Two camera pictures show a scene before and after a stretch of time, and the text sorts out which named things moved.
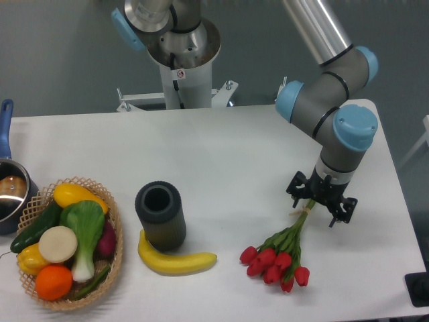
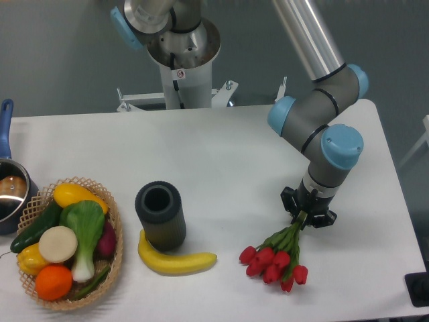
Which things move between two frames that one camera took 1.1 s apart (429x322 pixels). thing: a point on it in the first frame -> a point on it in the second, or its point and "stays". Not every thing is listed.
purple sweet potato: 105,247 stays
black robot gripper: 324,190 -> 310,201
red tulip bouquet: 278,259 stays
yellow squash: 65,194 stays
